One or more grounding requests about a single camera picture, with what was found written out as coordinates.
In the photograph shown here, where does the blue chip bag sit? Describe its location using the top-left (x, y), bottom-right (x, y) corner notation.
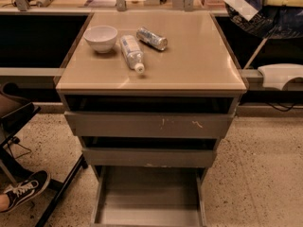
top-left (223, 0), bottom-right (303, 39)

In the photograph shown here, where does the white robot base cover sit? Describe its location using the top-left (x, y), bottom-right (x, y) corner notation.
top-left (258, 63), bottom-right (303, 90)

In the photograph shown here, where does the grey drawer cabinet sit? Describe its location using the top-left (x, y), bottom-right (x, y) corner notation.
top-left (55, 10), bottom-right (248, 227)

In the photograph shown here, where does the top grey drawer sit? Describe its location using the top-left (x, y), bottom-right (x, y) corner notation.
top-left (65, 96), bottom-right (235, 138)

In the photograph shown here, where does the middle grey drawer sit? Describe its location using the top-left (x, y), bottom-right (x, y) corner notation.
top-left (82, 137), bottom-right (217, 167)

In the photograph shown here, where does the bottom grey open drawer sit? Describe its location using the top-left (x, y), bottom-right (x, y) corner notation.
top-left (90, 166), bottom-right (206, 227)

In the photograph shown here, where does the silver soda can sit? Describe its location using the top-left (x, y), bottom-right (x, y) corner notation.
top-left (136, 26), bottom-right (168, 51)

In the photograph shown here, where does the clear plastic water bottle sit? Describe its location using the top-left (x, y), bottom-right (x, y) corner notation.
top-left (119, 35), bottom-right (145, 74)

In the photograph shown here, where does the white ceramic bowl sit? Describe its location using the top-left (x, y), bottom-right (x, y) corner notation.
top-left (83, 26), bottom-right (117, 53)

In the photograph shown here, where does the black and white sneaker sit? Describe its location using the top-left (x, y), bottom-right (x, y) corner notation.
top-left (0, 170), bottom-right (51, 213)

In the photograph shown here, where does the black chair frame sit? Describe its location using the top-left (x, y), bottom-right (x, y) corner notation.
top-left (0, 82), bottom-right (89, 227)

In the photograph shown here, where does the black floor cable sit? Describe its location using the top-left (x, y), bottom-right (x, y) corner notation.
top-left (4, 136), bottom-right (32, 160)

